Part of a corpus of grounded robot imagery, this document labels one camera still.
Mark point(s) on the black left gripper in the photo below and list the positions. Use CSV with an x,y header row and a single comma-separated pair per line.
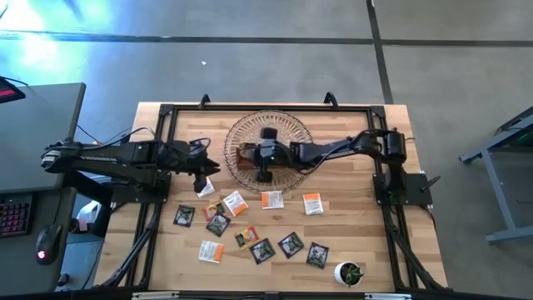
x,y
183,158

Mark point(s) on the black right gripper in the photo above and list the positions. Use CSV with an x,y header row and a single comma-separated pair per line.
x,y
266,154

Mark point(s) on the orange white tea packet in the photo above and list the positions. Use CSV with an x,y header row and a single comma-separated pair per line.
x,y
272,200
207,191
235,203
312,205
211,251

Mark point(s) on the yellow mango tea packet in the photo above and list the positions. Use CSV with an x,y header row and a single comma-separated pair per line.
x,y
247,237
212,211

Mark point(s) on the black blackcurrant tea packet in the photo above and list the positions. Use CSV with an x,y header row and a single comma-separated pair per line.
x,y
317,255
290,245
184,215
262,251
218,225

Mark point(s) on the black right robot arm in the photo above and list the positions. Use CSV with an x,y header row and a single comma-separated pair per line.
x,y
333,148

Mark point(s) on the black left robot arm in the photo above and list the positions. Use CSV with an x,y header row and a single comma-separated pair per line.
x,y
104,156

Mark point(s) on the round woven wicker mat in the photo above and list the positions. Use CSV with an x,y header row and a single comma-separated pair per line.
x,y
250,125

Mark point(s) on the white object under desk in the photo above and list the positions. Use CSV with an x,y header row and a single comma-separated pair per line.
x,y
89,210

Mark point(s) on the potted plant white pot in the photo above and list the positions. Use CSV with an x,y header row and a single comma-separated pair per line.
x,y
349,275

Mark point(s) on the black computer mouse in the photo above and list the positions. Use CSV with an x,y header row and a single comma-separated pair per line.
x,y
48,243

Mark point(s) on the grey desk top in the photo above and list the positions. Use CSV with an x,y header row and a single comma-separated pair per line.
x,y
33,125

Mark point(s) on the backlit computer keyboard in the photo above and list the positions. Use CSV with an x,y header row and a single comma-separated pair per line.
x,y
14,216

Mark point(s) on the dark grey desk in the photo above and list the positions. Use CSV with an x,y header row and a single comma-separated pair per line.
x,y
25,275

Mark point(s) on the black device red screen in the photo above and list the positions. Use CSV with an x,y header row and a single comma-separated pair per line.
x,y
8,92

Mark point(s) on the grey metal table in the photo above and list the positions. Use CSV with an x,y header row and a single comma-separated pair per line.
x,y
499,196

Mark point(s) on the black metal table frame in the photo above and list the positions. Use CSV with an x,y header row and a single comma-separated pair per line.
x,y
270,108

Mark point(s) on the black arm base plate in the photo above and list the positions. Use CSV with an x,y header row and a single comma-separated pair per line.
x,y
416,189
125,196

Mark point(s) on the silver bracket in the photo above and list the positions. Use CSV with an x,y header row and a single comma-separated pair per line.
x,y
155,296
387,297

